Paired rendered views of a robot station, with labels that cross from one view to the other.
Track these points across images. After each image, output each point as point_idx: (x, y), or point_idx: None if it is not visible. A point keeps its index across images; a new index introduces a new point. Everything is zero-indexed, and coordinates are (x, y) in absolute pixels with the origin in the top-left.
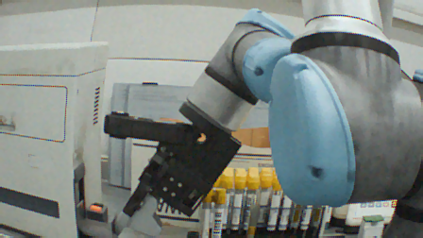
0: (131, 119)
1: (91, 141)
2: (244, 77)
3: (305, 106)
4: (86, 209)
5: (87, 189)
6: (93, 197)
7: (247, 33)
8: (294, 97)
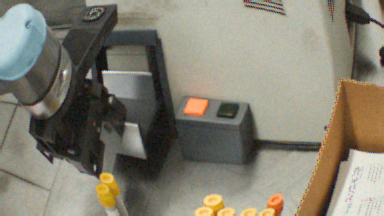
0: (69, 29)
1: (234, 20)
2: None
3: None
4: (180, 94)
5: (198, 70)
6: (259, 99)
7: (42, 24)
8: None
